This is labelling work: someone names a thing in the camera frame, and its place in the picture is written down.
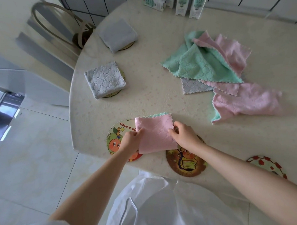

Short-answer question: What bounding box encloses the person's white garment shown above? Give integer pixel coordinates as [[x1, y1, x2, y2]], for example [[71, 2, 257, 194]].
[[13, 165, 248, 225]]

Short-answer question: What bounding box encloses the pink scalloped unfolded cloth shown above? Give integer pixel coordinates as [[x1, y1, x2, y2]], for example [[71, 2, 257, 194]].
[[192, 29, 254, 98]]

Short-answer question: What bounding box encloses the folded gray plain cloth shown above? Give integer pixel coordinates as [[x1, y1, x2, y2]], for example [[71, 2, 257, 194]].
[[97, 18, 139, 54]]

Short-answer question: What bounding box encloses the red spotted round coaster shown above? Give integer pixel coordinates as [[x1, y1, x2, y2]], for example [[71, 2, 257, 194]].
[[246, 154, 288, 182]]

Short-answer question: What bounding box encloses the person's left hand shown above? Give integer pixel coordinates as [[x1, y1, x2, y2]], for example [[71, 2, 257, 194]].
[[116, 130, 146, 157]]

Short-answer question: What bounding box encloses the tan round coaster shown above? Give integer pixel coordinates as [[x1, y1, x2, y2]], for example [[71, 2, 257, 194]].
[[118, 41, 136, 51]]

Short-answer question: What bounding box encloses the wooden chair with curved back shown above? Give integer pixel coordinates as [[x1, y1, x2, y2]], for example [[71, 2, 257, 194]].
[[13, 0, 98, 84]]

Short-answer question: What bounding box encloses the person's right hand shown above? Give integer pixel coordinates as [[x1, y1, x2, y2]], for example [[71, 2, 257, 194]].
[[167, 120, 206, 154]]

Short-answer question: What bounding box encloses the white cabinet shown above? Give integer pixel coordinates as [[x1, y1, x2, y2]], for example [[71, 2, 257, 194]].
[[0, 44, 70, 110]]

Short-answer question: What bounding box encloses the orange cartoon round coaster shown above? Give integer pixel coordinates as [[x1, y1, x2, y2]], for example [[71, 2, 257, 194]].
[[105, 119, 144, 163]]

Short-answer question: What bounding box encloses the person's left forearm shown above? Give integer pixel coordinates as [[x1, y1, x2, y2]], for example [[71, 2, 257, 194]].
[[45, 148, 131, 223]]

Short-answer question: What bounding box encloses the person's right forearm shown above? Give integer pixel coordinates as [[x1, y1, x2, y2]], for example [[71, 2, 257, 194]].
[[195, 139, 297, 225]]

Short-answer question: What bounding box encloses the folded gray patterned cloth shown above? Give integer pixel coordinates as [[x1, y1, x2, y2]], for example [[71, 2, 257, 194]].
[[83, 61, 127, 100]]

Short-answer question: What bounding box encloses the metal door frame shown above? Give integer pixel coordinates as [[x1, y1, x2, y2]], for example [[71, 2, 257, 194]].
[[0, 82, 27, 153]]

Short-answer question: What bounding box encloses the brown cartoon round coaster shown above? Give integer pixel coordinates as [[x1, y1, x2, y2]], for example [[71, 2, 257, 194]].
[[165, 135, 209, 178]]

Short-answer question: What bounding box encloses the gray unfolded cloth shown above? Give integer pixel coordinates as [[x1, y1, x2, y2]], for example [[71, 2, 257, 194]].
[[180, 76, 214, 95]]

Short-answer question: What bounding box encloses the pink and green crumpled cloth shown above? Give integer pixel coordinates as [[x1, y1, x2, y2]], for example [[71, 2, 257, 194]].
[[209, 81, 284, 124]]

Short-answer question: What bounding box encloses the green unfolded cloth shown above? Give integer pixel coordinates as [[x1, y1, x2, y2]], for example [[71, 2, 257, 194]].
[[159, 29, 244, 87]]

